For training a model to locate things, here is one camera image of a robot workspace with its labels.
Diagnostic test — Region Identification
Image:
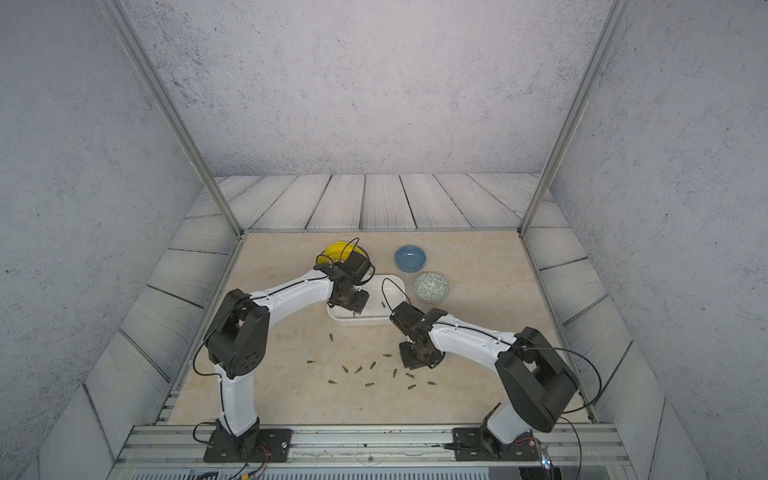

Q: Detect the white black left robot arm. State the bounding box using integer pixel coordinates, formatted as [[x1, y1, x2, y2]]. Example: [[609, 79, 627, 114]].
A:
[[203, 261, 375, 439]]

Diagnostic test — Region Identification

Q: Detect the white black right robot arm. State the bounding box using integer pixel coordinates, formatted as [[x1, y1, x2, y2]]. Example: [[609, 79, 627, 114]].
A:
[[389, 302, 579, 457]]

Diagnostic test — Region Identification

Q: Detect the white plastic storage box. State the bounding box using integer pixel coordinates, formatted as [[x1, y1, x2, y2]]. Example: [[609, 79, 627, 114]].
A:
[[326, 274, 407, 327]]

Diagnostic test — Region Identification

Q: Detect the yellow banana bunch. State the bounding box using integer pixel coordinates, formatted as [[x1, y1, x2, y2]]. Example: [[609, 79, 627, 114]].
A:
[[316, 241, 363, 264]]

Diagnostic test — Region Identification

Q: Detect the blue ceramic bowl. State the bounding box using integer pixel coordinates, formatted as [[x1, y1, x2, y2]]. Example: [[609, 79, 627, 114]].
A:
[[394, 245, 427, 273]]

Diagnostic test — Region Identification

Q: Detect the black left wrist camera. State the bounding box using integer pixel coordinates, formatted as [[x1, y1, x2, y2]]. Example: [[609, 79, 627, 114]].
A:
[[341, 251, 373, 286]]

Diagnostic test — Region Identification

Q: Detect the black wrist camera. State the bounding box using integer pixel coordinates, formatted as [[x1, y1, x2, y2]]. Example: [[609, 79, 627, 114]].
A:
[[341, 251, 373, 286], [390, 301, 424, 336]]

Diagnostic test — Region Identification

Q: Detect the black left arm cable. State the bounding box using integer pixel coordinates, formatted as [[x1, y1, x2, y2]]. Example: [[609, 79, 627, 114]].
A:
[[314, 237, 377, 287]]

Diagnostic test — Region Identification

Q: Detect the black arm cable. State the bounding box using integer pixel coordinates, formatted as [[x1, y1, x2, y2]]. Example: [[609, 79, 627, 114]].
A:
[[314, 237, 377, 287], [515, 344, 604, 480]]

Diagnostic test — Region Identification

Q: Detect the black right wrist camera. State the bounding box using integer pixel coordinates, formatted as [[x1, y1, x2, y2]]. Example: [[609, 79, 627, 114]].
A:
[[390, 301, 424, 336]]

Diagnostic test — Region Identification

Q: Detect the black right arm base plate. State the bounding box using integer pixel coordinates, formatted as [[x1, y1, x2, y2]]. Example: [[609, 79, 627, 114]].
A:
[[444, 427, 541, 462]]

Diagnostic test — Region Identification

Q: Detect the aluminium front rail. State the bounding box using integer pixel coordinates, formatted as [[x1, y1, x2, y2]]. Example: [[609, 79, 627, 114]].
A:
[[114, 423, 636, 479]]

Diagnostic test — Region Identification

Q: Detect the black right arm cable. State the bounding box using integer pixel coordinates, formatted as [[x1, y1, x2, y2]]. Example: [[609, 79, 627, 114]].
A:
[[515, 344, 604, 480]]

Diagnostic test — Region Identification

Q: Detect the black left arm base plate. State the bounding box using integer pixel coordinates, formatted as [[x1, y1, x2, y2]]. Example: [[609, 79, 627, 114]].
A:
[[203, 424, 293, 463]]

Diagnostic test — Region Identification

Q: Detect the aluminium frame post left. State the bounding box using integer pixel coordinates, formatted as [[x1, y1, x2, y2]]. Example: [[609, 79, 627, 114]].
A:
[[97, 0, 245, 238]]

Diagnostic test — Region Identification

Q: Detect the aluminium frame post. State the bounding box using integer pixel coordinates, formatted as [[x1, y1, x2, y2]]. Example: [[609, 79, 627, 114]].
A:
[[97, 0, 245, 238], [518, 0, 632, 238]]

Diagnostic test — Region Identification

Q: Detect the aluminium frame post right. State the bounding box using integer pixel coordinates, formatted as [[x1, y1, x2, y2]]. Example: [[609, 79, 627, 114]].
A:
[[518, 0, 632, 238]]

